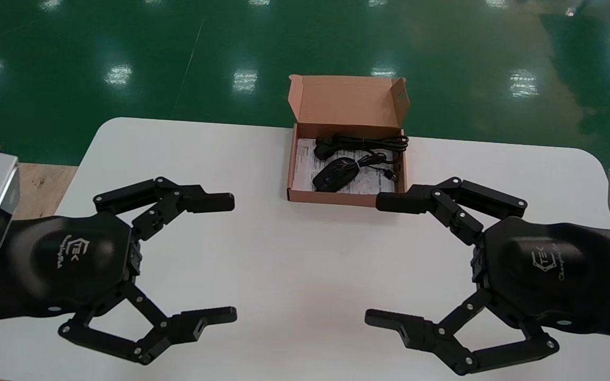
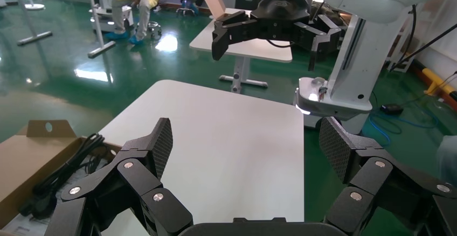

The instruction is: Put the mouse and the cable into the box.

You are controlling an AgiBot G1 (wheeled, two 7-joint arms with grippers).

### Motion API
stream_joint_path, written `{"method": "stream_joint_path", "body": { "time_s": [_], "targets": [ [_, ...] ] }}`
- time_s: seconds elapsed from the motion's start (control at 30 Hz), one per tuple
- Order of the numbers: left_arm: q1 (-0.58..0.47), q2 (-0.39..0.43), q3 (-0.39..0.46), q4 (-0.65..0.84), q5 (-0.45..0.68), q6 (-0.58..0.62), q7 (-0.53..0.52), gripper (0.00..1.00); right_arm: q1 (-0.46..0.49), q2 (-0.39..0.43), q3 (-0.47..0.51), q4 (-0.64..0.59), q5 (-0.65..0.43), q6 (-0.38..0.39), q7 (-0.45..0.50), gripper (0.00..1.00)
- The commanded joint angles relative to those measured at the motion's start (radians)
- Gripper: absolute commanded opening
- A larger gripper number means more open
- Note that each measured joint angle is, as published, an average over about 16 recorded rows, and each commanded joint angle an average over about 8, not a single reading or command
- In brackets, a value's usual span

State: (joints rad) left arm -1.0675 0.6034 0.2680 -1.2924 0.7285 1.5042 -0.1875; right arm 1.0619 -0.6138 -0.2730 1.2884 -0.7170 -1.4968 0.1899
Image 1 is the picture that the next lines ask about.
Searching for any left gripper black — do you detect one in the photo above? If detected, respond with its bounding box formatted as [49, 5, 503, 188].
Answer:
[0, 212, 238, 366]

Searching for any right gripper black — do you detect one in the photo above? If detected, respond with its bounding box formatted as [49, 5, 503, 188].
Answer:
[364, 216, 610, 377]

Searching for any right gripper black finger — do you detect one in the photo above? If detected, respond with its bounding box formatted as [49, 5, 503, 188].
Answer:
[375, 177, 528, 246]

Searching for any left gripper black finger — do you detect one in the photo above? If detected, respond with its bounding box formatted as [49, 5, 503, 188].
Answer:
[93, 177, 236, 242]

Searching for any black power cable with plug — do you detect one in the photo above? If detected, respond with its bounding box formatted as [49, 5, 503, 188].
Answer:
[314, 133, 410, 161]

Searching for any black wired computer mouse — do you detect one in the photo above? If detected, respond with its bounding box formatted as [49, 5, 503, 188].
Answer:
[313, 151, 399, 193]

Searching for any brown open cardboard box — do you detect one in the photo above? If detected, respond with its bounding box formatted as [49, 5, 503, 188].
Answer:
[287, 74, 410, 208]

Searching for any printed white paper sheet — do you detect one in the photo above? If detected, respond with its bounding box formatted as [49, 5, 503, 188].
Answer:
[293, 139, 397, 195]

